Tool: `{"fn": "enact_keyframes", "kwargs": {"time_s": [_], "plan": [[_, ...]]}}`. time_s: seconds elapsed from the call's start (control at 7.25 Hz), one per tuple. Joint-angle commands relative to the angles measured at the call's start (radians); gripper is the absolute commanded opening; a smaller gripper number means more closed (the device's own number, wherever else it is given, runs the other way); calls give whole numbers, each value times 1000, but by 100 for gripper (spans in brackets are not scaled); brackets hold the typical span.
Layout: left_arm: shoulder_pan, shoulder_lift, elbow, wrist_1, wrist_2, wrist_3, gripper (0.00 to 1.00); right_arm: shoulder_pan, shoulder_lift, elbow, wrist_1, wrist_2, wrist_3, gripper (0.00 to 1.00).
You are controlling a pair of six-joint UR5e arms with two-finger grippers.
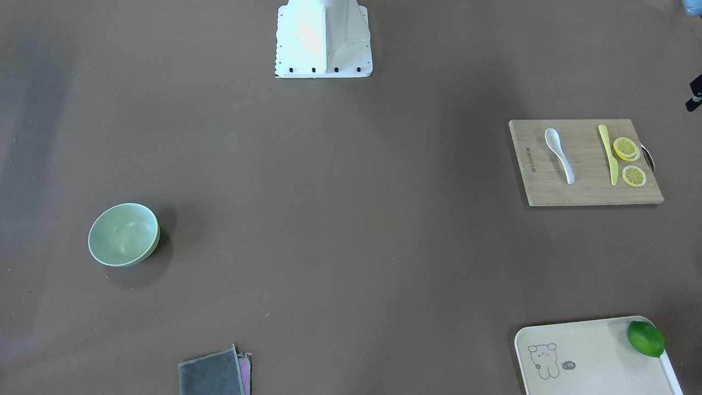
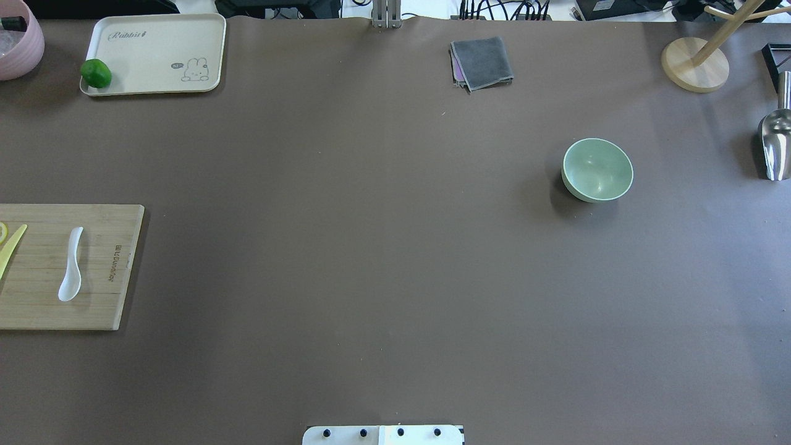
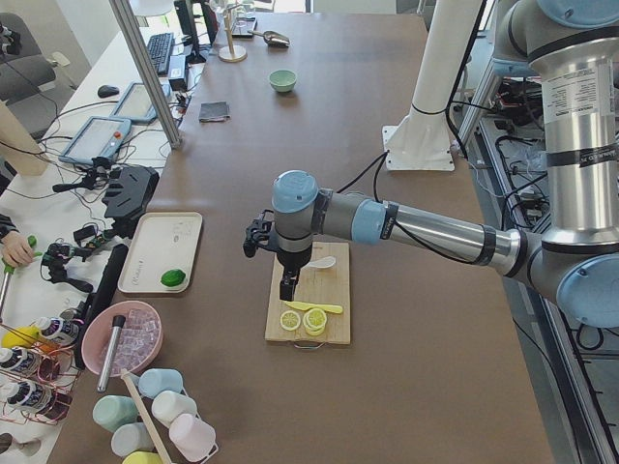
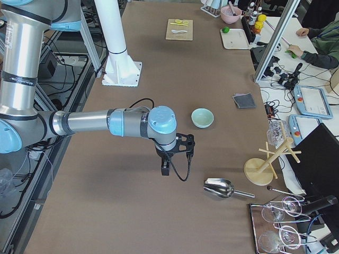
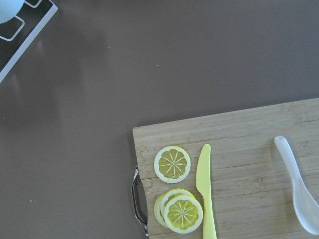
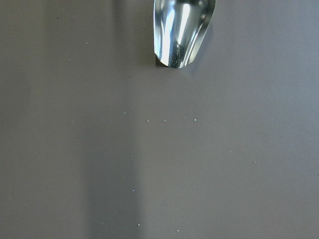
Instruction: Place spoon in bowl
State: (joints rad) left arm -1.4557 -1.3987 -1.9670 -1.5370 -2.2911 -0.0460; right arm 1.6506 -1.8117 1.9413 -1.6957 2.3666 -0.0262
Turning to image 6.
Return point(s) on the silver metal scoop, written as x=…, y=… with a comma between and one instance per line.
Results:
x=179, y=30

